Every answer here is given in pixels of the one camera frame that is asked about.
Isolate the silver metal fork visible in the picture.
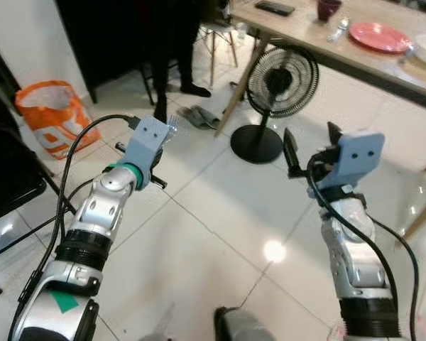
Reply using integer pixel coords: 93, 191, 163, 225
165, 116, 180, 139

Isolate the black standing fan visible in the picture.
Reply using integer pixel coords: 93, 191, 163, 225
230, 46, 320, 165

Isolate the light wooden table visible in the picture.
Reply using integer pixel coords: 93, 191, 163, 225
214, 0, 426, 241

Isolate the red plate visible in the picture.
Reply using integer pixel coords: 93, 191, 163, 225
349, 22, 414, 55

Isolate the silver metal spoon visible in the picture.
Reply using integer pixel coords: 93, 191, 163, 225
327, 18, 351, 42

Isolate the silver metal cutlery piece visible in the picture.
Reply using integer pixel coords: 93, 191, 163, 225
400, 44, 418, 61

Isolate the orange shopping bag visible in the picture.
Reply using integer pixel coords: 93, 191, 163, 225
15, 80, 102, 161

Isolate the dark purple mug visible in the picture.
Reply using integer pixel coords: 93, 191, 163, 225
317, 0, 343, 22

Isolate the person in black trousers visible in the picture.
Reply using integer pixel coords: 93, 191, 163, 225
138, 0, 212, 123

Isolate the black phone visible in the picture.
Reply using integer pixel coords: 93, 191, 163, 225
254, 1, 296, 17

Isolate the white stool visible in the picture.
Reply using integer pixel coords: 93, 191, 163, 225
199, 18, 242, 90

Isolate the black folding chair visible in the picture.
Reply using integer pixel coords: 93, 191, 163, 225
0, 89, 79, 296

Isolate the grey robot leg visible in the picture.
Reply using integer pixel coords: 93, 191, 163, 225
213, 307, 278, 341

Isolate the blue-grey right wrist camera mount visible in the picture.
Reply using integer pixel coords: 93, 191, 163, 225
335, 130, 386, 189

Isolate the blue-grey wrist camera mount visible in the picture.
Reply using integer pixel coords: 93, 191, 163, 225
123, 116, 173, 173
335, 130, 386, 189

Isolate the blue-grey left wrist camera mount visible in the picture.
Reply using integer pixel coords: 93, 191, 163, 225
123, 116, 173, 173

